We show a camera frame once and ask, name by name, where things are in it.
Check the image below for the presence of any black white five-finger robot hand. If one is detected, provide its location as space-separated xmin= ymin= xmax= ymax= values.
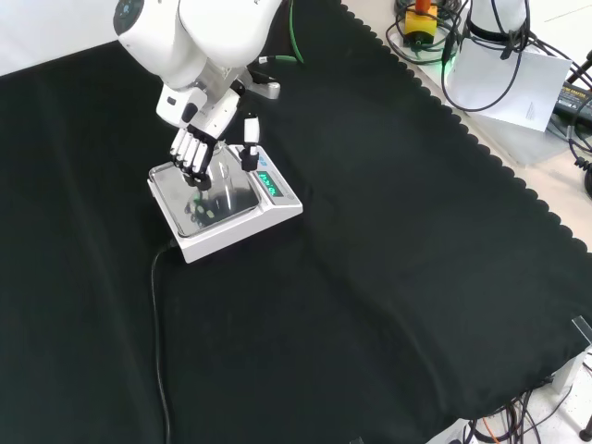
xmin=155 ymin=85 xmax=263 ymax=192

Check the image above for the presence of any white electronic balance steel pan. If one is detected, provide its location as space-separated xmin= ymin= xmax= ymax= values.
xmin=146 ymin=143 xmax=304 ymax=265

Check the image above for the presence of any black scalloped bench cloth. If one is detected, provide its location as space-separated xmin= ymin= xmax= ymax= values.
xmin=0 ymin=0 xmax=592 ymax=444

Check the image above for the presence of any yellow stop button box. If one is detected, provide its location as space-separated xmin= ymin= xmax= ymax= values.
xmin=401 ymin=0 xmax=438 ymax=49

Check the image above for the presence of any white paper sheet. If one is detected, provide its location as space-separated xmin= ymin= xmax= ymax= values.
xmin=444 ymin=37 xmax=574 ymax=134

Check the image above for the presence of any grey flat plate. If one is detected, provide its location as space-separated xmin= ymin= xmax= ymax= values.
xmin=450 ymin=105 xmax=575 ymax=167

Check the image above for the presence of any black power adapter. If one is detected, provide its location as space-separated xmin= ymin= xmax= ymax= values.
xmin=552 ymin=81 xmax=592 ymax=124

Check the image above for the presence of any clear tape strip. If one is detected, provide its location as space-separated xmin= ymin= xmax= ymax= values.
xmin=570 ymin=314 xmax=592 ymax=346

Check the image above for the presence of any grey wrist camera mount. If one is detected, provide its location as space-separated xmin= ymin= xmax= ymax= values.
xmin=242 ymin=68 xmax=282 ymax=101

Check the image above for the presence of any green cable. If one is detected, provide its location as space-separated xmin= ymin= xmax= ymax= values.
xmin=258 ymin=0 xmax=307 ymax=65

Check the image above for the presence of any black balance power cable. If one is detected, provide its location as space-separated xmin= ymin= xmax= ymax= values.
xmin=150 ymin=240 xmax=179 ymax=444

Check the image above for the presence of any black cable loop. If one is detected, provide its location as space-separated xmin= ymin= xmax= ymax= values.
xmin=439 ymin=22 xmax=574 ymax=113

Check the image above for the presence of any black coiled cable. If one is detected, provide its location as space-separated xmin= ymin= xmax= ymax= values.
xmin=566 ymin=124 xmax=592 ymax=173

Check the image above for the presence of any orange cable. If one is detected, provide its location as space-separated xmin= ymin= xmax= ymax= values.
xmin=479 ymin=417 xmax=503 ymax=444

